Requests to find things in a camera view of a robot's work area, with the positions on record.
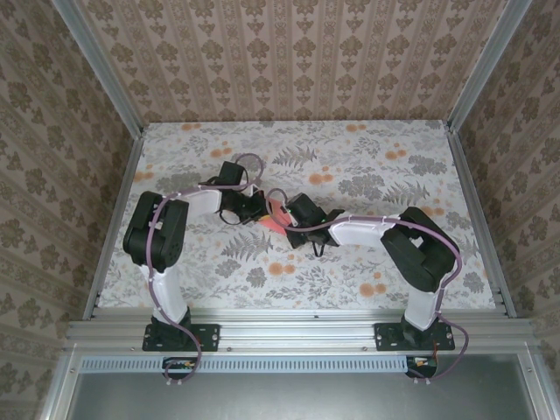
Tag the long aluminium mounting rail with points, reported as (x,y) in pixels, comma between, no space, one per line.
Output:
(297,326)

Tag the aluminium side rail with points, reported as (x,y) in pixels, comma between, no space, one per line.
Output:
(481,219)
(111,227)

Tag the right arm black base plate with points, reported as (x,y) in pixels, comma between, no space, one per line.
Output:
(387,337)

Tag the aluminium corner post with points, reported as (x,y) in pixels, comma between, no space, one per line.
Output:
(100,70)
(485,65)

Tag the pink cloth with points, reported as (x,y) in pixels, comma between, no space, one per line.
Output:
(275,225)

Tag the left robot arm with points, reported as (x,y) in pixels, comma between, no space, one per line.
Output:
(166,245)

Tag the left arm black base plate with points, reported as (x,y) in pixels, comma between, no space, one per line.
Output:
(205,337)

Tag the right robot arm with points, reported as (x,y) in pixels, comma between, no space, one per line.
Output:
(420,258)

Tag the grey metal panel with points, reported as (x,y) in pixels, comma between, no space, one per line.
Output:
(284,398)

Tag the black connector board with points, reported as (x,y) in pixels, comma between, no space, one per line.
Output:
(422,364)
(177,365)

